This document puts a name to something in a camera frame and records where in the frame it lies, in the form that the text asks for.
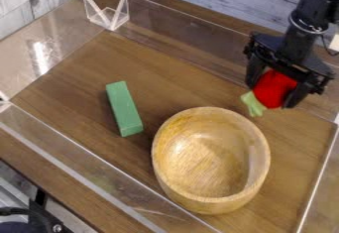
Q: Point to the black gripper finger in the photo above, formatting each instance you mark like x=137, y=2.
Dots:
x=297, y=94
x=256, y=69

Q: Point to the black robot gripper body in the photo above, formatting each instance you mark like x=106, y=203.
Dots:
x=289, y=54

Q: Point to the red plush strawberry toy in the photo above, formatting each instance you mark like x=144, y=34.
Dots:
x=269, y=92

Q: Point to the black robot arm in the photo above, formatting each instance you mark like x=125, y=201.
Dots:
x=314, y=12

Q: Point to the wooden bowl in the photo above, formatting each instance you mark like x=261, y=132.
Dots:
x=212, y=159

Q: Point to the green rectangular block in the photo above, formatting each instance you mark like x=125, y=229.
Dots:
x=128, y=118

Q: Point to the clear acrylic corner bracket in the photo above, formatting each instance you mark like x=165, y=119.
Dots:
x=108, y=17

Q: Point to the black clamp with cable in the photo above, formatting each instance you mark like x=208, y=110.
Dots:
x=27, y=216

